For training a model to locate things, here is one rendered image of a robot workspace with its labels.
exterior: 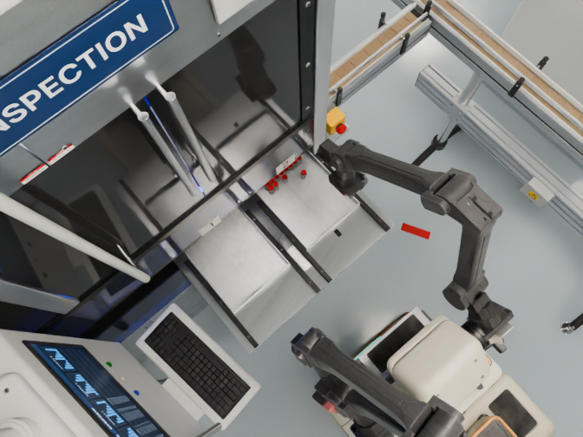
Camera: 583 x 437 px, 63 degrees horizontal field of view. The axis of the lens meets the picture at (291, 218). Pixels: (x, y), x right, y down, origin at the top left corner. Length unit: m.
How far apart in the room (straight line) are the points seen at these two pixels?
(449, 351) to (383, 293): 1.42
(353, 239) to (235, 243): 0.43
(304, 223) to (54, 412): 1.03
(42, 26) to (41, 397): 0.73
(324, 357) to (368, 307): 1.47
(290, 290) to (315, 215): 0.29
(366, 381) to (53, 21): 0.86
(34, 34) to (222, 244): 1.17
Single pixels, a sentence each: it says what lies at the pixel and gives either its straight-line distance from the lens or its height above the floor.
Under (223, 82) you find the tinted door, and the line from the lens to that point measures 1.11.
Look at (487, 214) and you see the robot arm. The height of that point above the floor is 1.58.
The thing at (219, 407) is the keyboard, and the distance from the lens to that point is 1.79.
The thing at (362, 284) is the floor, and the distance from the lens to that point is 2.63.
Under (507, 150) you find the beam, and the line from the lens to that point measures 2.42.
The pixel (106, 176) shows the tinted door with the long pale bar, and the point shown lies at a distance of 1.10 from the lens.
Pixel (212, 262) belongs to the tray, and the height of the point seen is 0.88.
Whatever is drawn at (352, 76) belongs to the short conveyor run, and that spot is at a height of 0.93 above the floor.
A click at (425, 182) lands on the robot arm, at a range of 1.13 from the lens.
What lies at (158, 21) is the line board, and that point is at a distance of 0.86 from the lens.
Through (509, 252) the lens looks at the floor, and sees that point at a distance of 2.87.
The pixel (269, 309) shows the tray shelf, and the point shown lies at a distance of 1.72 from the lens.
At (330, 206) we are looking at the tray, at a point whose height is 0.88.
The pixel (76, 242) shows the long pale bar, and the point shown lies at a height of 1.65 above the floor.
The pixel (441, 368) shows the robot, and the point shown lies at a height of 1.38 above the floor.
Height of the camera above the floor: 2.58
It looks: 73 degrees down
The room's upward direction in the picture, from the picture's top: 6 degrees counter-clockwise
